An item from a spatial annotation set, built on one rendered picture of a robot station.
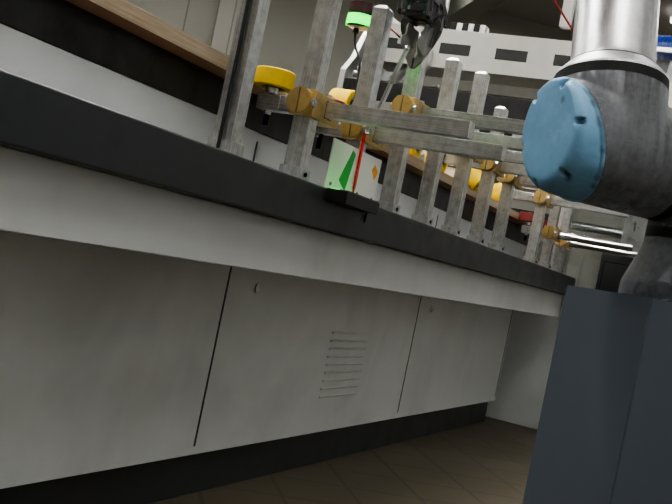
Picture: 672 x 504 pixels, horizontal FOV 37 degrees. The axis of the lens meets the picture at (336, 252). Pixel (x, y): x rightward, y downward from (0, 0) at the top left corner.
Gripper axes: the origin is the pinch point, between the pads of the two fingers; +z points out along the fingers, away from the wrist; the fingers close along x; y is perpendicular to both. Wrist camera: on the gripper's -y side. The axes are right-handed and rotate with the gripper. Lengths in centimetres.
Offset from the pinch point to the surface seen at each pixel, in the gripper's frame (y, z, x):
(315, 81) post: 30.3, 12.2, -6.5
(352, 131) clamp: 8.1, 17.2, -7.2
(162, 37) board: 57, 13, -22
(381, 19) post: 5.3, -7.2, -7.1
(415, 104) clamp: -19.1, 5.1, -5.3
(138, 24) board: 64, 13, -22
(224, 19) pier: -606, -157, -439
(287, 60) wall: -662, -137, -395
